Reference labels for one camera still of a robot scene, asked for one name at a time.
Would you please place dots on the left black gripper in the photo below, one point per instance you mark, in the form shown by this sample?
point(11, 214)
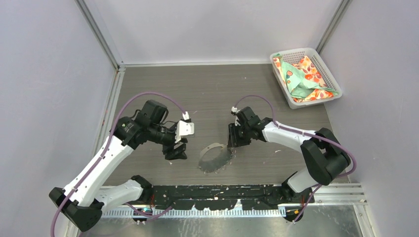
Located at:
point(171, 153)

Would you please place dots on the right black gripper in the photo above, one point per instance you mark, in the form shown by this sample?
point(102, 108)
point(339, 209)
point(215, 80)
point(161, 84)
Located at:
point(234, 140)

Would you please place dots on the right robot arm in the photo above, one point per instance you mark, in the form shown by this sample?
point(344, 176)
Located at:
point(324, 157)

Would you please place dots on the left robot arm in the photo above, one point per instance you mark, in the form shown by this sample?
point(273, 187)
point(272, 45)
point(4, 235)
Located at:
point(83, 202)

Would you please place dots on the floral patterned cloth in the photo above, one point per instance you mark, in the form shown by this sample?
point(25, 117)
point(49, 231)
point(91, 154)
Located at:
point(302, 80)

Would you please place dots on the white plastic basket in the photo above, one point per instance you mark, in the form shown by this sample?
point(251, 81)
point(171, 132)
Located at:
point(293, 56)

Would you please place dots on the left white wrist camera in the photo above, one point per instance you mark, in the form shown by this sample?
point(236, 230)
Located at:
point(184, 130)

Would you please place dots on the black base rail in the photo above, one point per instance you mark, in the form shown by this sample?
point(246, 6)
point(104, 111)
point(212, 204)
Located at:
point(221, 197)

